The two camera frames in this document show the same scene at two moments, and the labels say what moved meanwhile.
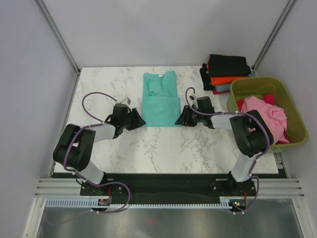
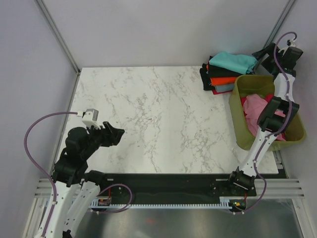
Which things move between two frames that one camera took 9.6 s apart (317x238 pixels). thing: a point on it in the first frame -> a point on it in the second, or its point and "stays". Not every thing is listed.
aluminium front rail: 267,188 stays
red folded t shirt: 215,92 stays
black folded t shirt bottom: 205,78 stays
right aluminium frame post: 272,36 stays
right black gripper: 183,120 -> 270,50
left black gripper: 137,121 -> 111,136
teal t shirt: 161,106 -> 238,63
